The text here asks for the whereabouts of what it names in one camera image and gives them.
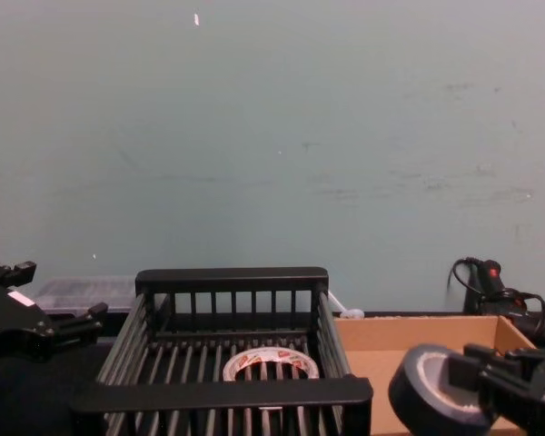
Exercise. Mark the roll of white tape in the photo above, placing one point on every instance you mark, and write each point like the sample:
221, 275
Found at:
236, 363

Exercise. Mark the small white plastic piece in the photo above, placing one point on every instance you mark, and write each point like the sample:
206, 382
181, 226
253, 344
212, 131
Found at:
352, 313

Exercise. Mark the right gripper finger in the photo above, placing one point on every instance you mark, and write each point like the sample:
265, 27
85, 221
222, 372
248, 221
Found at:
483, 354
464, 370

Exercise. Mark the black rack with steel bars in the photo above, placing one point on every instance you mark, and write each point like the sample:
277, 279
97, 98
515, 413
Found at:
218, 395

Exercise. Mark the roll of silver tape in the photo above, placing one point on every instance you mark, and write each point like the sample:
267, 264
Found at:
413, 390

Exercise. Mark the clear plastic case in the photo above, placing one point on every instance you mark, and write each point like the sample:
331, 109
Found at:
86, 290

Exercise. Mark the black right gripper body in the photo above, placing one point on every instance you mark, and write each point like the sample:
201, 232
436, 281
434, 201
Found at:
531, 399

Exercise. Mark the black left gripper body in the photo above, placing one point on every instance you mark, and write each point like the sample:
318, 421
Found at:
13, 322

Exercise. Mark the shallow brown cardboard tray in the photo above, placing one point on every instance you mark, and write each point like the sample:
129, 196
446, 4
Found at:
377, 363

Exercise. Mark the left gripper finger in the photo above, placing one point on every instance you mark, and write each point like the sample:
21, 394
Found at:
20, 272
79, 324

